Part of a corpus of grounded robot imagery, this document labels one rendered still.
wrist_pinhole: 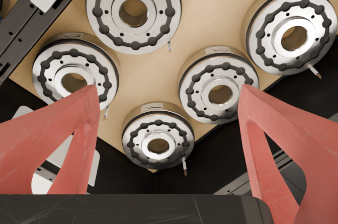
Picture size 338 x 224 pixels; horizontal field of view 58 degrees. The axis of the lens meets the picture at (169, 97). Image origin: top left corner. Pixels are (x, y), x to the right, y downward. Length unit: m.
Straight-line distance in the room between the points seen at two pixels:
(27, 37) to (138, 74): 0.16
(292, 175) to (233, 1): 0.33
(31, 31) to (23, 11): 0.02
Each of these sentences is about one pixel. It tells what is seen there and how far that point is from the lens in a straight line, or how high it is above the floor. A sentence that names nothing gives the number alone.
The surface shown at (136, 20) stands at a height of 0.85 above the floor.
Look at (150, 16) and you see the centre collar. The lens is 0.34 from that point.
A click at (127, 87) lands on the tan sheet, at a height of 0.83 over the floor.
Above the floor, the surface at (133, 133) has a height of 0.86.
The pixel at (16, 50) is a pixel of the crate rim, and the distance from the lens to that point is 0.30.
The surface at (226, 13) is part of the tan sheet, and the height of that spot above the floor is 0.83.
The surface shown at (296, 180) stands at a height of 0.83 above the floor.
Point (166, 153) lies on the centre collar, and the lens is 0.44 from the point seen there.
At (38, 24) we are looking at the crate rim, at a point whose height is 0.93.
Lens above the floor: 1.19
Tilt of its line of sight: 57 degrees down
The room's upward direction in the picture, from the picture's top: 175 degrees clockwise
